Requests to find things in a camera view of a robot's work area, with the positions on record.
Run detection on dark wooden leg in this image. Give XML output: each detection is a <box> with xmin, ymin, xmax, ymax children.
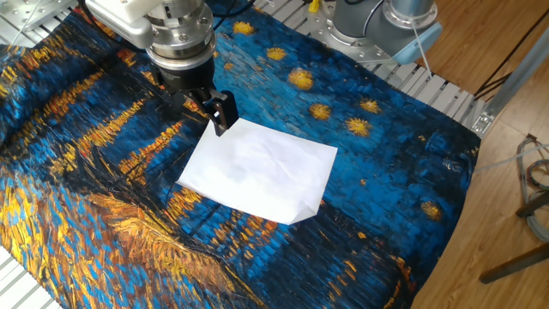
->
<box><xmin>479</xmin><ymin>243</ymin><xmax>549</xmax><ymax>285</ymax></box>
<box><xmin>515</xmin><ymin>191</ymin><xmax>549</xmax><ymax>218</ymax></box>

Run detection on starry night painting tablecloth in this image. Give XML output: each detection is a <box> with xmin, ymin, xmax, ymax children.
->
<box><xmin>0</xmin><ymin>0</ymin><xmax>481</xmax><ymax>309</ymax></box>

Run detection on aluminium frame post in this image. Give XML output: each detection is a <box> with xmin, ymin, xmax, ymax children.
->
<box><xmin>470</xmin><ymin>27</ymin><xmax>549</xmax><ymax>139</ymax></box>

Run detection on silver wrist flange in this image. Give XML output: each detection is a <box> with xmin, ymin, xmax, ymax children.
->
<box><xmin>144</xmin><ymin>0</ymin><xmax>218</xmax><ymax>72</ymax></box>

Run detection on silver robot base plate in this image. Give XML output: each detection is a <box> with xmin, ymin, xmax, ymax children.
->
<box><xmin>295</xmin><ymin>0</ymin><xmax>413</xmax><ymax>66</ymax></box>

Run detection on white zip tie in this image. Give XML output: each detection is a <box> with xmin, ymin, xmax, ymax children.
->
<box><xmin>408</xmin><ymin>16</ymin><xmax>434</xmax><ymax>81</ymax></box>

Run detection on thin white tube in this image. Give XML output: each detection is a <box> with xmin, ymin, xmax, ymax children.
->
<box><xmin>473</xmin><ymin>142</ymin><xmax>549</xmax><ymax>173</ymax></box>

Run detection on white paper sheet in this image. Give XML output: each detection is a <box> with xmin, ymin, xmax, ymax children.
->
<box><xmin>176</xmin><ymin>118</ymin><xmax>339</xmax><ymax>226</ymax></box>

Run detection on grey coiled cable bundle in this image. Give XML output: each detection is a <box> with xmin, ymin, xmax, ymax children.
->
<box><xmin>516</xmin><ymin>134</ymin><xmax>549</xmax><ymax>244</ymax></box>

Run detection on perforated aluminium plate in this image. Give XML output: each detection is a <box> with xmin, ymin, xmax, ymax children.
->
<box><xmin>0</xmin><ymin>0</ymin><xmax>79</xmax><ymax>33</ymax></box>

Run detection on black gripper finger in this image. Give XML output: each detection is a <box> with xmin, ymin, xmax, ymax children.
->
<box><xmin>165</xmin><ymin>90</ymin><xmax>189</xmax><ymax>119</ymax></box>
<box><xmin>184</xmin><ymin>88</ymin><xmax>239</xmax><ymax>137</ymax></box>

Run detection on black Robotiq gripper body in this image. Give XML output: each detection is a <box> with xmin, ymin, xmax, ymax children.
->
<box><xmin>154</xmin><ymin>58</ymin><xmax>216</xmax><ymax>94</ymax></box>

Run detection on black floor cables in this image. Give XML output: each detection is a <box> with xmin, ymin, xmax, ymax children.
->
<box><xmin>473</xmin><ymin>7</ymin><xmax>549</xmax><ymax>102</ymax></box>

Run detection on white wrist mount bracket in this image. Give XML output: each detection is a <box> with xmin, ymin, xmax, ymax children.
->
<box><xmin>84</xmin><ymin>0</ymin><xmax>166</xmax><ymax>49</ymax></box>

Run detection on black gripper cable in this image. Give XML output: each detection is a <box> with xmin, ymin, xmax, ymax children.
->
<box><xmin>75</xmin><ymin>0</ymin><xmax>241</xmax><ymax>55</ymax></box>

